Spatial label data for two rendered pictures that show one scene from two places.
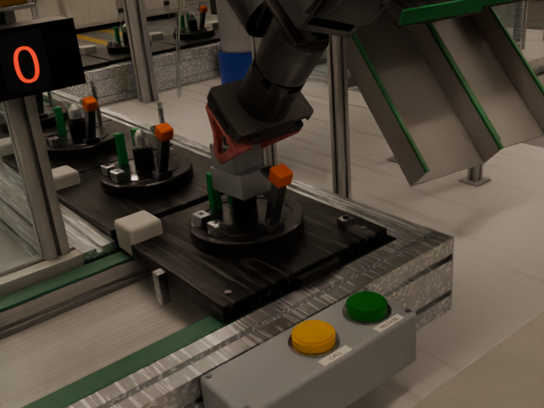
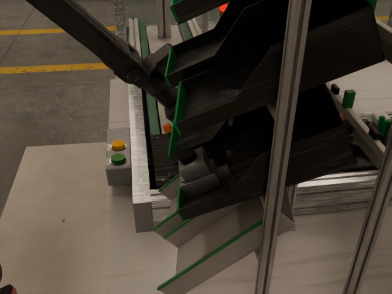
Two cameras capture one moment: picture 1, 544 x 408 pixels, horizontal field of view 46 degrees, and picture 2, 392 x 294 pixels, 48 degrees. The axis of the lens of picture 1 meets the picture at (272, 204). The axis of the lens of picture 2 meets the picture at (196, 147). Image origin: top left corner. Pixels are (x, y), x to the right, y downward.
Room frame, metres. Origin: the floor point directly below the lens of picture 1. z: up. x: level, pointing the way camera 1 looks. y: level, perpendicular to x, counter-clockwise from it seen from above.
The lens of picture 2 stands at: (1.19, -0.85, 1.68)
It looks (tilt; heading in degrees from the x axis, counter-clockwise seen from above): 35 degrees down; 118
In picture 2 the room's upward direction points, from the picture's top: straight up
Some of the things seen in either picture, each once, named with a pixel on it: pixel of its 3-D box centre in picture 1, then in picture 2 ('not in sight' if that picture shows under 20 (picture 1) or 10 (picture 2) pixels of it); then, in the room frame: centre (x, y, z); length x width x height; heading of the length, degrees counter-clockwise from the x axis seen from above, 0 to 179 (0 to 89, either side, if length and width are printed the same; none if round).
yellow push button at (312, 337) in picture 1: (313, 340); (118, 146); (0.49, -0.03, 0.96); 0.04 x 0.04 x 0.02
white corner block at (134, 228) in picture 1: (139, 233); not in sight; (0.74, 0.17, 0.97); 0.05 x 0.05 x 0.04; 37
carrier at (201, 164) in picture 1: (142, 154); not in sight; (0.92, 0.19, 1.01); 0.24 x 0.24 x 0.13; 37
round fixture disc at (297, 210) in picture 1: (246, 223); not in sight; (0.72, 0.03, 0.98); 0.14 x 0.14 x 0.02
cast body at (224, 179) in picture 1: (233, 160); not in sight; (0.72, 0.04, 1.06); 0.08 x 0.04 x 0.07; 37
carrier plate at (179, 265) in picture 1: (248, 237); (195, 157); (0.72, 0.03, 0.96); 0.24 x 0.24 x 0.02; 37
